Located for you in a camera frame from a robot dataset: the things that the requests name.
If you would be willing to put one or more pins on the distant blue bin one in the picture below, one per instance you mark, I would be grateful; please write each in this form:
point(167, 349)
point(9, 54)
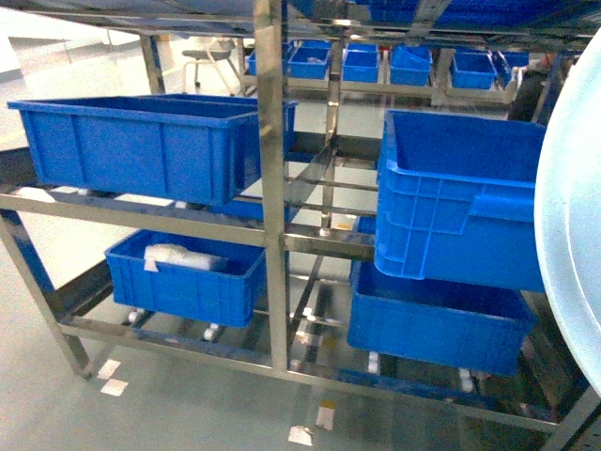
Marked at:
point(309, 62)

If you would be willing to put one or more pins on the stainless steel shelf rack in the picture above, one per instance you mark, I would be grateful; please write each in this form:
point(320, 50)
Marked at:
point(298, 212)

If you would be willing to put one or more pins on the blue bin lower left shelf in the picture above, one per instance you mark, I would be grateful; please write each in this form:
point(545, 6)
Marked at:
point(225, 294)

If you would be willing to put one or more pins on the light blue round plate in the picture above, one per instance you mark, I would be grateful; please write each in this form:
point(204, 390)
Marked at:
point(567, 212)

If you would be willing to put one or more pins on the large blue bin left shelf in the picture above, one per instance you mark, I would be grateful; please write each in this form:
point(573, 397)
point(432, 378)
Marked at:
point(205, 152)

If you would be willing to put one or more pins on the blue bin lower right shelf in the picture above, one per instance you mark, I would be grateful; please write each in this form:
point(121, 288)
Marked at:
point(438, 322)

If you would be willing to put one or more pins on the distant blue bin two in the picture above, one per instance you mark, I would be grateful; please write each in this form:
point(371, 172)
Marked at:
point(361, 63)

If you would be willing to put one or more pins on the distant blue bin five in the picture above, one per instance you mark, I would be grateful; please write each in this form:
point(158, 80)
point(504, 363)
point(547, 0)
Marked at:
point(504, 62)

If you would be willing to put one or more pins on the white plastic bag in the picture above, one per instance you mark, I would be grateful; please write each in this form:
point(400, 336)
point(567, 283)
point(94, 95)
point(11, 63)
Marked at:
point(180, 256)

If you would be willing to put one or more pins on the blue target crate right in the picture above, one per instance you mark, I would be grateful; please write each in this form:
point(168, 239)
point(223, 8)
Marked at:
point(455, 199)

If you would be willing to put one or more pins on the grey chair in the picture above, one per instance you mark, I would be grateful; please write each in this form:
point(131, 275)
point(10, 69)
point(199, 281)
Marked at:
point(217, 50)

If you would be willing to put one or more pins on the distant blue bin four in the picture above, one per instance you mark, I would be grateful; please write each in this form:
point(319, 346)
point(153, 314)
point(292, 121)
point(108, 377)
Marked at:
point(473, 71)

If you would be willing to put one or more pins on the distant blue bin three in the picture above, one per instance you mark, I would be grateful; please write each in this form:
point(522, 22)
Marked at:
point(410, 66)

